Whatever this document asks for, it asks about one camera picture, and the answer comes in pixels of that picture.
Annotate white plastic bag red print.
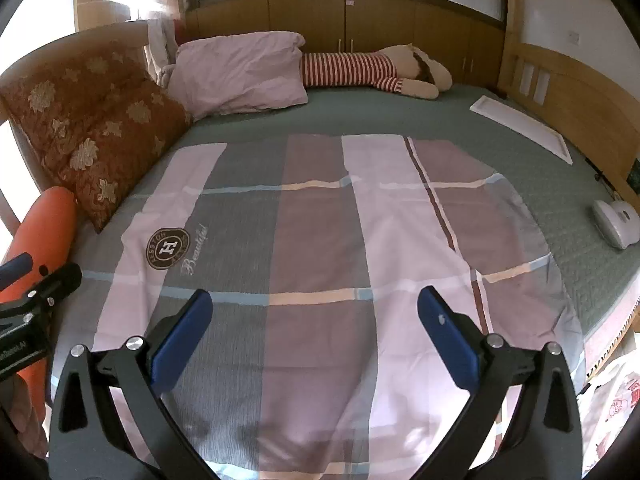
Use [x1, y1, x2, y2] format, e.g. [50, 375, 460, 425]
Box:
[577, 355, 640, 480]

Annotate pink pillow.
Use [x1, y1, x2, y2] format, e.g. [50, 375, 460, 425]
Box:
[169, 31, 308, 120]

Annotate orange carrot plush pillow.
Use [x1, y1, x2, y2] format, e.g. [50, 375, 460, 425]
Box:
[0, 186, 78, 376]

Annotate striped plush toy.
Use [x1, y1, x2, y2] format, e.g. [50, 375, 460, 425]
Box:
[299, 42, 453, 99]

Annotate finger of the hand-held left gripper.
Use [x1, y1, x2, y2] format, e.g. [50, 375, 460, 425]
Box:
[0, 262, 83, 311]
[0, 255, 33, 281]

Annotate green mattress pad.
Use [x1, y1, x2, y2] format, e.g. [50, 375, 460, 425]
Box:
[117, 82, 640, 336]

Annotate white flat tray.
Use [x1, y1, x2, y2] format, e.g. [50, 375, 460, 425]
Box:
[470, 95, 573, 165]

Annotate white handheld appliance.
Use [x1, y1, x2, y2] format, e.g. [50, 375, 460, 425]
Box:
[591, 199, 640, 250]

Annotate white hanging cloth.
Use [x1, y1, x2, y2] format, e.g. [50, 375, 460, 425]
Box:
[145, 17, 178, 86]

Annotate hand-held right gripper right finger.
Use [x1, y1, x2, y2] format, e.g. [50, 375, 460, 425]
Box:
[417, 286, 583, 480]

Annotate brown floral cushion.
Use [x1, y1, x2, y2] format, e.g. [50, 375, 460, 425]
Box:
[0, 40, 193, 233]

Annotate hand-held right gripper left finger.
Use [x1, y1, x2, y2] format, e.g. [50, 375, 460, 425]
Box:
[47, 288, 213, 480]

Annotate plaid bed sheet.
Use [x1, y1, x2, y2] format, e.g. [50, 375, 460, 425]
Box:
[55, 132, 583, 480]

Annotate wooden bed frame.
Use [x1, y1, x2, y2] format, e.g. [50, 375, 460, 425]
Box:
[0, 0, 640, 271]

